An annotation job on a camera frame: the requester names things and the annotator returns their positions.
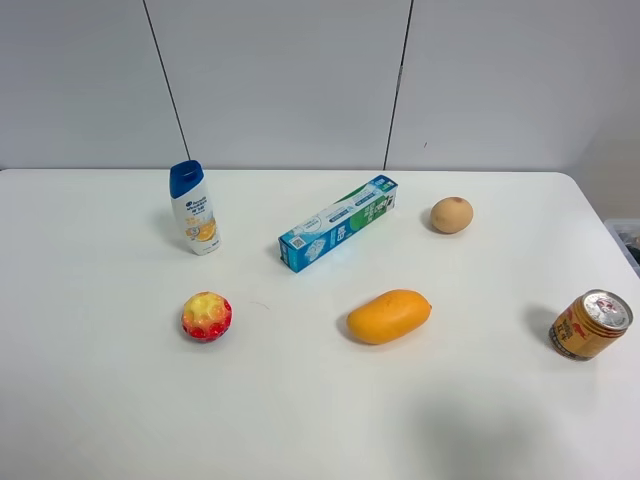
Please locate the brown round potato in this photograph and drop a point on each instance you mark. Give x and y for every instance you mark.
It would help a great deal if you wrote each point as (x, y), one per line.
(451, 215)

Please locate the blue green toothpaste box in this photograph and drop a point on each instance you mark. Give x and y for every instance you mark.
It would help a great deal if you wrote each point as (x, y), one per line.
(324, 231)

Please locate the orange mango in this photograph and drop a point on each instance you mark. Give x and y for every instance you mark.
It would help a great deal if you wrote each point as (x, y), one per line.
(388, 317)

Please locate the red yellow bumpy ball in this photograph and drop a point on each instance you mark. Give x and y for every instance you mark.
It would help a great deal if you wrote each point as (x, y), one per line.
(206, 316)

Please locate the white blue shampoo bottle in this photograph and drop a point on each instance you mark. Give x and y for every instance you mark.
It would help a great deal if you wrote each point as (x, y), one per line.
(192, 207)

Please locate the gold red drink can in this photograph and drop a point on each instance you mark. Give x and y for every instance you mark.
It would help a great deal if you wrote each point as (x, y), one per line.
(590, 324)

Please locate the grey storage bin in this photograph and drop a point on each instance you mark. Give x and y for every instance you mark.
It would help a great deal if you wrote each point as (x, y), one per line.
(625, 232)

